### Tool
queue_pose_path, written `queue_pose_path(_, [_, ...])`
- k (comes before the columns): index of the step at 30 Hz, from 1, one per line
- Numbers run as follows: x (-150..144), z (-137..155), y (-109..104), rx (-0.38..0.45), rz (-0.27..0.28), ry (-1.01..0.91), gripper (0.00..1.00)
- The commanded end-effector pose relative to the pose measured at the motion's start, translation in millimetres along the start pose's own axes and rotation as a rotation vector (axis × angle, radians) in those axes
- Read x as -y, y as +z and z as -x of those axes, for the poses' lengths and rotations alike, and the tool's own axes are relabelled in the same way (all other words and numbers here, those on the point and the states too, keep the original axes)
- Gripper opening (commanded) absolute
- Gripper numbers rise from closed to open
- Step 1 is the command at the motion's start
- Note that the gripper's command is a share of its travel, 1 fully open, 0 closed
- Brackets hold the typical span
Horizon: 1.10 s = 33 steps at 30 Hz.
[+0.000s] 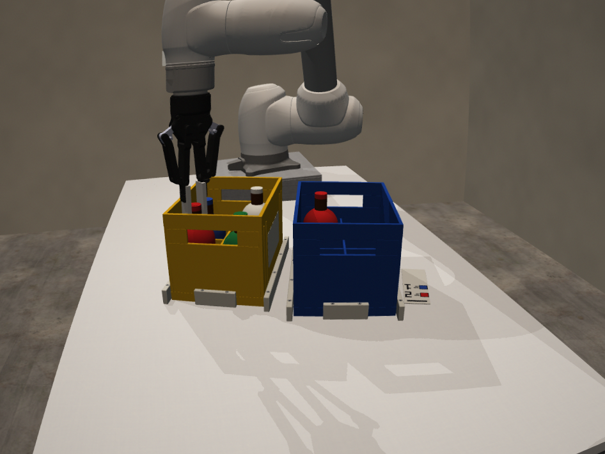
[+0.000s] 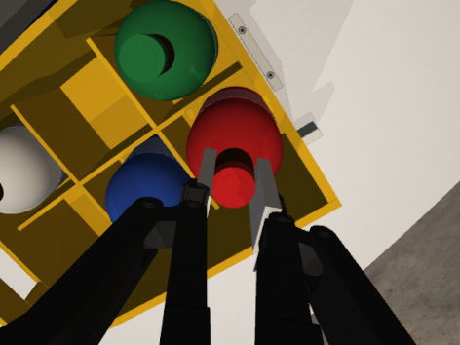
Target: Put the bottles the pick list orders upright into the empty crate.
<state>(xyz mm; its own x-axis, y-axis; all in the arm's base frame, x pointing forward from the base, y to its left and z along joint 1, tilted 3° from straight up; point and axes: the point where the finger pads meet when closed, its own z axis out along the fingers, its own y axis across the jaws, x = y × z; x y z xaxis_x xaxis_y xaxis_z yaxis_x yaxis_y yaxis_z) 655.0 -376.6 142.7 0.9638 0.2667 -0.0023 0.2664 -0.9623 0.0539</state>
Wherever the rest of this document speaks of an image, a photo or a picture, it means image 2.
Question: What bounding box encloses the cream white bottle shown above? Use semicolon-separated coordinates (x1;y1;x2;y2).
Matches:
0;121;69;214

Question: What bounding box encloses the brown crate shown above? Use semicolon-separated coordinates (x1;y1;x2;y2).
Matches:
0;0;342;329

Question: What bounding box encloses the blue bottle with grey label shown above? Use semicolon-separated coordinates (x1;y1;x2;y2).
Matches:
105;134;191;223

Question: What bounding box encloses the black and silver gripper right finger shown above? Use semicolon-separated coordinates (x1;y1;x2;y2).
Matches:
249;157;416;345

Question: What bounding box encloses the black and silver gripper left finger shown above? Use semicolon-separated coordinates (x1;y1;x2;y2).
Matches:
0;147;217;345

